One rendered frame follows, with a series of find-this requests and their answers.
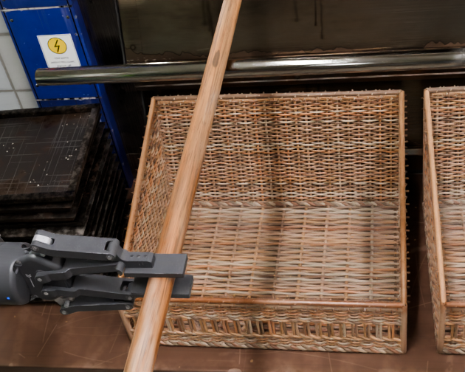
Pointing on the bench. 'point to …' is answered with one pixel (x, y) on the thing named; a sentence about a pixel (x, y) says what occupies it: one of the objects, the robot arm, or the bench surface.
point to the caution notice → (59, 50)
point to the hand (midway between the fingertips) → (159, 275)
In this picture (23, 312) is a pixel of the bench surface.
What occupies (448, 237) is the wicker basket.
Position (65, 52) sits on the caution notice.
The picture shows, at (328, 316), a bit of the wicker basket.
